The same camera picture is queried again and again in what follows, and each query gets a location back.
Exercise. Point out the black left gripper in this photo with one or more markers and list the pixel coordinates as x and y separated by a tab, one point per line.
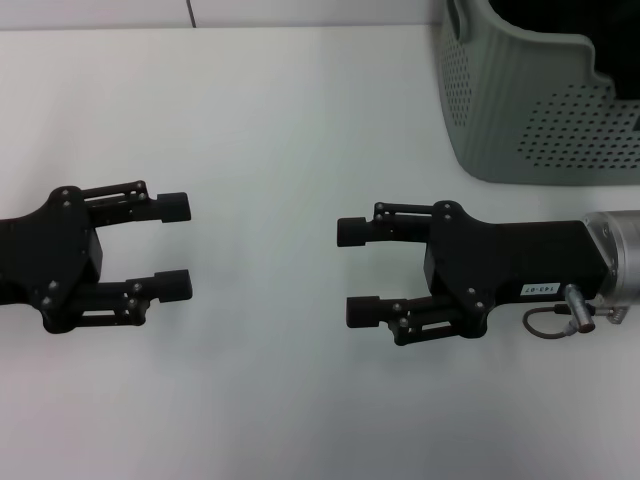
55	250

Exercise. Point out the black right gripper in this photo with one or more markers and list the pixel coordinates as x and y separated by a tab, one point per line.
510	260

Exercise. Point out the grey-green perforated storage basket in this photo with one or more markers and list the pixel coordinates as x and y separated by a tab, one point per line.
480	100

